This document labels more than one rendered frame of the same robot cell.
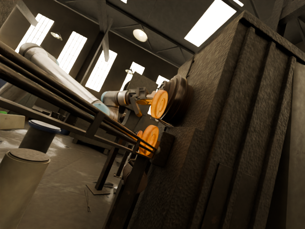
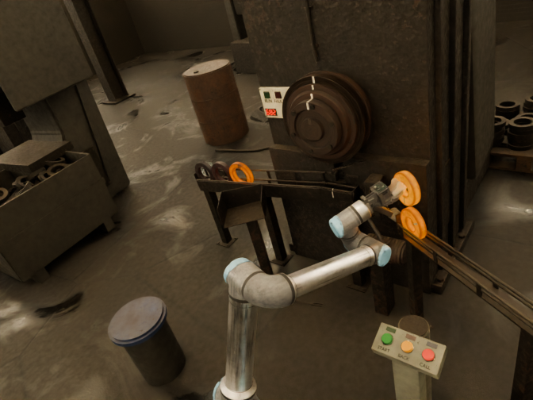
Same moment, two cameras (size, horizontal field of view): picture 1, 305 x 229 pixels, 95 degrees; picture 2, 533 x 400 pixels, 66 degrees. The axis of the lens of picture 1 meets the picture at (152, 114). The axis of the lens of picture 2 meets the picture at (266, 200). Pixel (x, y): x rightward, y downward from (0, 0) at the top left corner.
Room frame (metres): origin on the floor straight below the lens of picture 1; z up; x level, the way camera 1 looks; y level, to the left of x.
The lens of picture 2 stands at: (-0.16, 1.26, 1.92)
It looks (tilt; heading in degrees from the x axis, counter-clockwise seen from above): 31 degrees down; 328
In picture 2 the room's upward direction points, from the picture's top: 16 degrees counter-clockwise
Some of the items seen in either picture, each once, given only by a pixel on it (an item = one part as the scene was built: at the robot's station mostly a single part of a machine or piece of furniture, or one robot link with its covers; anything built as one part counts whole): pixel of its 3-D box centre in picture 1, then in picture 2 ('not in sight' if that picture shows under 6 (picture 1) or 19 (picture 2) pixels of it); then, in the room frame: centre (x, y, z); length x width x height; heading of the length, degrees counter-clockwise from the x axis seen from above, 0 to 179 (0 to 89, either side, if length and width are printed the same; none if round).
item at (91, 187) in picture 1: (110, 156); (254, 243); (1.68, 0.27, 0.36); 0.26 x 0.20 x 0.72; 48
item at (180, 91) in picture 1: (169, 99); (324, 119); (1.26, -0.09, 1.11); 0.47 x 0.06 x 0.47; 13
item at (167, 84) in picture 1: (159, 95); (314, 128); (1.24, 0.00, 1.11); 0.28 x 0.06 x 0.28; 13
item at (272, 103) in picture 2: not in sight; (281, 102); (1.61, -0.13, 1.15); 0.26 x 0.02 x 0.18; 13
